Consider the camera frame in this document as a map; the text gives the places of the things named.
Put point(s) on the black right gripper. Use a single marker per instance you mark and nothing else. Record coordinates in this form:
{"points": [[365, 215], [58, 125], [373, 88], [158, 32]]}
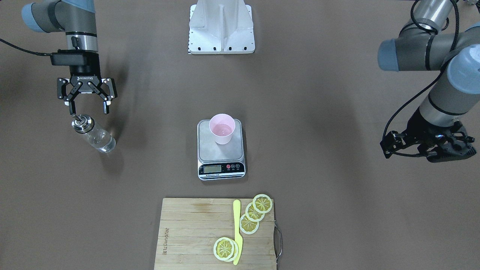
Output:
{"points": [[86, 75]]}

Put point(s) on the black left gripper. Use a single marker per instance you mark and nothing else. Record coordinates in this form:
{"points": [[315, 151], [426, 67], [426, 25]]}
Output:
{"points": [[417, 124]]}

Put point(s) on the glass sauce bottle metal spout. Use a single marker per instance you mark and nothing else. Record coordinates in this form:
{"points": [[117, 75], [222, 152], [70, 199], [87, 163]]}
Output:
{"points": [[93, 133]]}

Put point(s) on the pink plastic cup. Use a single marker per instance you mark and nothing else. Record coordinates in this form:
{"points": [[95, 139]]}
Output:
{"points": [[222, 126]]}

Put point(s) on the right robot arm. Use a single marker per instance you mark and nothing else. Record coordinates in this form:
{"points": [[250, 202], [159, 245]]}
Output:
{"points": [[77, 19]]}

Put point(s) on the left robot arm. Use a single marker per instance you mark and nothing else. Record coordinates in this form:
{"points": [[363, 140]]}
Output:
{"points": [[431, 41]]}

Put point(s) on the digital kitchen scale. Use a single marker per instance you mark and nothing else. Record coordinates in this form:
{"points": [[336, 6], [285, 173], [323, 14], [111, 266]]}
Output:
{"points": [[217, 161]]}

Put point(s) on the wooden cutting board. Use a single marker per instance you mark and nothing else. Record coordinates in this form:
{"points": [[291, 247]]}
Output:
{"points": [[189, 228]]}

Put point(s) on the lemon slice by knife blade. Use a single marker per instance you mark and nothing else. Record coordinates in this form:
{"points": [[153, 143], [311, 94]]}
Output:
{"points": [[223, 249]]}

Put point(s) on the yellow plastic knife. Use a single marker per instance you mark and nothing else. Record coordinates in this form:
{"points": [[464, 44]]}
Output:
{"points": [[237, 207]]}

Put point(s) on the lemon slice under top slice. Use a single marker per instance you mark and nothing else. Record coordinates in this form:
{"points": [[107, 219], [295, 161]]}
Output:
{"points": [[235, 252]]}

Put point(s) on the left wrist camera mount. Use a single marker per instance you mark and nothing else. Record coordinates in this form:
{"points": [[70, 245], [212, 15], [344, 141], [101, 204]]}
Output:
{"points": [[390, 144]]}

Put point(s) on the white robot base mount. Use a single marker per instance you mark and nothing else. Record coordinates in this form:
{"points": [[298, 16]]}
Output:
{"points": [[221, 27]]}

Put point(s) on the lemon slice near handle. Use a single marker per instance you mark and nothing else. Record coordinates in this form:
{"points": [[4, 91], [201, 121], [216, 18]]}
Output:
{"points": [[262, 203]]}

